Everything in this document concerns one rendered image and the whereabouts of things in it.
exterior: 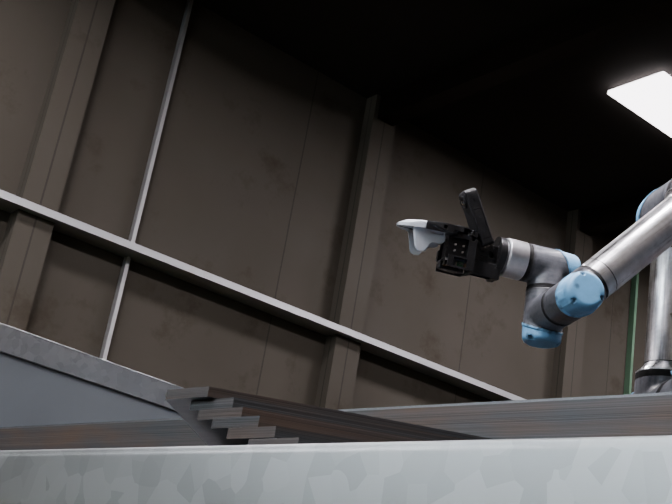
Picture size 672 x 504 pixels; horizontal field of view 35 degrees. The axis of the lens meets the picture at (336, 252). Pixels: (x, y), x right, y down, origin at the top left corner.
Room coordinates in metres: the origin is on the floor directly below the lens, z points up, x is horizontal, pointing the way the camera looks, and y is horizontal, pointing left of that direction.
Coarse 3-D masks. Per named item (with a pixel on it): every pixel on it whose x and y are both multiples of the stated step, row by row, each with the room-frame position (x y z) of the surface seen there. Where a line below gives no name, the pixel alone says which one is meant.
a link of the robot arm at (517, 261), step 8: (512, 240) 1.90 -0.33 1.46; (512, 248) 1.89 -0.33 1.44; (520, 248) 1.90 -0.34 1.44; (528, 248) 1.90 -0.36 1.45; (512, 256) 1.90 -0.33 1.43; (520, 256) 1.90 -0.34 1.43; (528, 256) 1.90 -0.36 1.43; (512, 264) 1.90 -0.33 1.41; (520, 264) 1.90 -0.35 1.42; (504, 272) 1.92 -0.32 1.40; (512, 272) 1.92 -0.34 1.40; (520, 272) 1.92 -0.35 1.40
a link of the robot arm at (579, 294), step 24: (648, 216) 1.83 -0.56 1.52; (624, 240) 1.81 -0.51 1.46; (648, 240) 1.81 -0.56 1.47; (600, 264) 1.80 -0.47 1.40; (624, 264) 1.80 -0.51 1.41; (648, 264) 1.85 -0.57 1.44; (552, 288) 1.83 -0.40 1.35; (576, 288) 1.76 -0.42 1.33; (600, 288) 1.77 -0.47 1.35; (552, 312) 1.84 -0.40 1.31; (576, 312) 1.79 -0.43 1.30
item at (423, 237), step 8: (400, 224) 1.88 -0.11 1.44; (408, 224) 1.87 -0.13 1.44; (416, 224) 1.87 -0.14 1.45; (424, 224) 1.87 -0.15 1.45; (416, 232) 1.88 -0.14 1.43; (424, 232) 1.88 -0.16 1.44; (432, 232) 1.89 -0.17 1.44; (440, 232) 1.88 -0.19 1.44; (416, 240) 1.88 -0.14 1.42; (424, 240) 1.88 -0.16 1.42; (432, 240) 1.88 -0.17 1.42; (440, 240) 1.88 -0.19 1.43; (416, 248) 1.88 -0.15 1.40; (424, 248) 1.88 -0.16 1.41
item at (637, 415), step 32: (384, 416) 0.85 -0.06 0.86; (416, 416) 0.82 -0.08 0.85; (448, 416) 0.80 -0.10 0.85; (480, 416) 0.78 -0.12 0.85; (512, 416) 0.75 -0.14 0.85; (544, 416) 0.73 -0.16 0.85; (576, 416) 0.72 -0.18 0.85; (608, 416) 0.70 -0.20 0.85; (640, 416) 0.68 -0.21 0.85; (0, 448) 1.30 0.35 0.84; (32, 448) 1.24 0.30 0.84; (64, 448) 1.19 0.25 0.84
